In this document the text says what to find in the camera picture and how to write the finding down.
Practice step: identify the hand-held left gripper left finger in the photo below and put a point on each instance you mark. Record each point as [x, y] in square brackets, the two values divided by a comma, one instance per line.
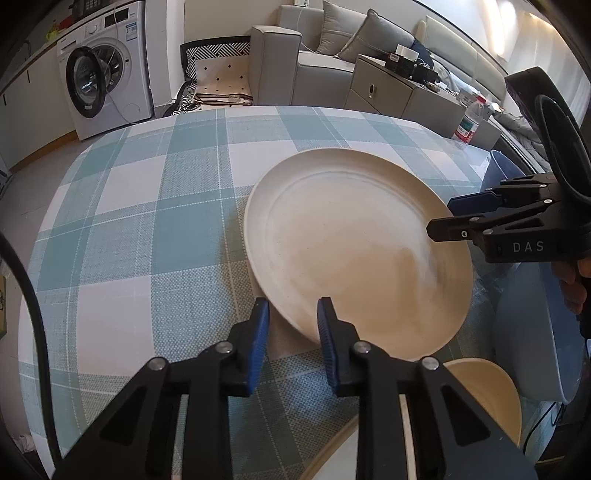
[258, 341]

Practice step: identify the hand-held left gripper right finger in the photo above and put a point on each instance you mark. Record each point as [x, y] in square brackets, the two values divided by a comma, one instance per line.
[325, 341]

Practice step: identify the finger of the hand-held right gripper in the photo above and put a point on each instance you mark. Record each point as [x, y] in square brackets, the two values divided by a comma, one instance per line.
[461, 228]
[471, 204]

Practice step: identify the blue bowl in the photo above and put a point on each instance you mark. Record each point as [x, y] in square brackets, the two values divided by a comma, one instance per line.
[501, 166]
[531, 332]

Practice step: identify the cream plate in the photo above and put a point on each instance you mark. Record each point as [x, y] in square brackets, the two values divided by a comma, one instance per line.
[485, 397]
[355, 258]

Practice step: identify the person's right hand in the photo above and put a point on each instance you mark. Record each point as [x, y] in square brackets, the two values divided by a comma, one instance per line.
[575, 286]

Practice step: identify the plastic water bottle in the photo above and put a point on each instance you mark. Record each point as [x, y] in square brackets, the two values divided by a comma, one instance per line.
[468, 120]

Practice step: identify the grey duvet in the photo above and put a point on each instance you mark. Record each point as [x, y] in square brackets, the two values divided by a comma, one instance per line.
[521, 134]

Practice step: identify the black box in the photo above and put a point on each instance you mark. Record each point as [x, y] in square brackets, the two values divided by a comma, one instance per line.
[406, 65]

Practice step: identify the navy clothing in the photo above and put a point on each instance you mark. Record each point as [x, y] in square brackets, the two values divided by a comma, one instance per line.
[421, 51]

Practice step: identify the beige upholstered bed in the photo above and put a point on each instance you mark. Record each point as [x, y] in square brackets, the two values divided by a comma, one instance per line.
[461, 41]

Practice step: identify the teal checked tablecloth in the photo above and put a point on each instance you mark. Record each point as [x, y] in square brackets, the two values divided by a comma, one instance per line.
[138, 230]

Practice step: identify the grey cushion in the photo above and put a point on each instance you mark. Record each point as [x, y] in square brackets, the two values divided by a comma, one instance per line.
[378, 39]
[339, 27]

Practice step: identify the grey sofa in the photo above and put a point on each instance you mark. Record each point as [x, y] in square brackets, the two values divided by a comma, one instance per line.
[295, 69]

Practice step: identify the brown cardboard box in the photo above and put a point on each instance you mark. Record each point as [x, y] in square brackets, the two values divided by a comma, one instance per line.
[2, 304]

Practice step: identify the black white patterned mat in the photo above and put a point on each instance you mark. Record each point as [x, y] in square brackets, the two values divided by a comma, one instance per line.
[217, 69]

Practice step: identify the white washing machine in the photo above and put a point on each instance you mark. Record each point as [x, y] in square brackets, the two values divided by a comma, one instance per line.
[120, 78]

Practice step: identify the white lower kitchen cabinets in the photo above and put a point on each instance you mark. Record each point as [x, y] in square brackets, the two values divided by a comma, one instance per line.
[32, 106]

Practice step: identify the yellow bottle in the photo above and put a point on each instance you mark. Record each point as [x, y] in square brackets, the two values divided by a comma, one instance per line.
[51, 33]

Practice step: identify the black pressure cooker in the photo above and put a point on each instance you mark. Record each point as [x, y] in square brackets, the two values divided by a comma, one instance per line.
[92, 5]

